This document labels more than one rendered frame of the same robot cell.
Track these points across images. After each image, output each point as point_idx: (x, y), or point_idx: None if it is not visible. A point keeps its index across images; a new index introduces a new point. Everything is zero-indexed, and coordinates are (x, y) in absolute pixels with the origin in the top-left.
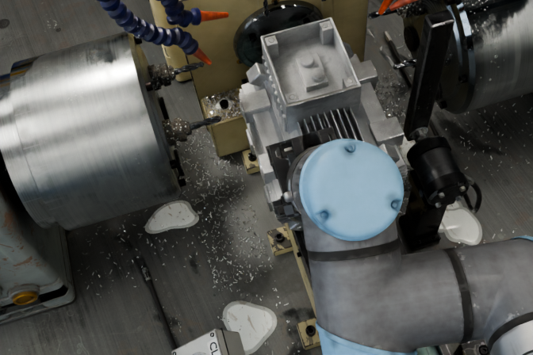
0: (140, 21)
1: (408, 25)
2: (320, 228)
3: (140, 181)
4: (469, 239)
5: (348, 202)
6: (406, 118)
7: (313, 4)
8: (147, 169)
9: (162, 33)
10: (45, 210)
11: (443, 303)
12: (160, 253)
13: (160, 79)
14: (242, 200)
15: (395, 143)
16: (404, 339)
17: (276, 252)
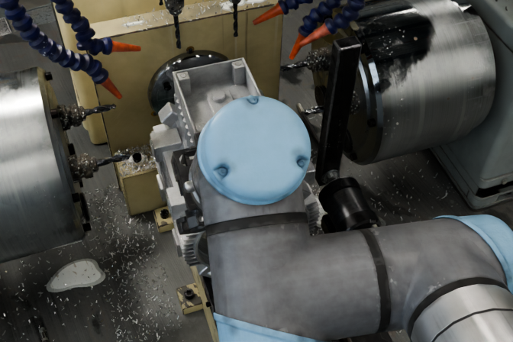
0: (47, 38)
1: (318, 85)
2: (219, 191)
3: (38, 214)
4: None
5: (250, 156)
6: (317, 160)
7: (227, 56)
8: (46, 200)
9: (69, 55)
10: None
11: (357, 278)
12: (61, 313)
13: (69, 118)
14: (152, 259)
15: (306, 180)
16: (314, 323)
17: (185, 309)
